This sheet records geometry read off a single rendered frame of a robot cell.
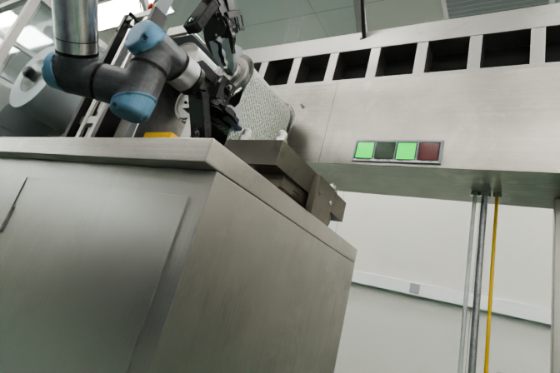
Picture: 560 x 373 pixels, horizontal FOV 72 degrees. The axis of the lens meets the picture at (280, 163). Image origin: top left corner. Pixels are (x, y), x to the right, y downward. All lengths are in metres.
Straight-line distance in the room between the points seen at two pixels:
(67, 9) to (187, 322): 0.56
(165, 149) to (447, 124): 0.79
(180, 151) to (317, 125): 0.75
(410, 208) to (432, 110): 2.45
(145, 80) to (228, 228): 0.34
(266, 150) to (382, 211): 2.85
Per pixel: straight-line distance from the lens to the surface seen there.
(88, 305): 0.68
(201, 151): 0.57
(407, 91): 1.25
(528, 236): 3.45
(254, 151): 0.86
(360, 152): 1.17
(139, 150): 0.68
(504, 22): 1.35
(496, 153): 1.11
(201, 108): 0.90
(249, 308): 0.70
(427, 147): 1.13
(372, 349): 3.46
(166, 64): 0.82
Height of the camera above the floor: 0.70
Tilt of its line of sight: 20 degrees up
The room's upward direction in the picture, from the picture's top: 16 degrees clockwise
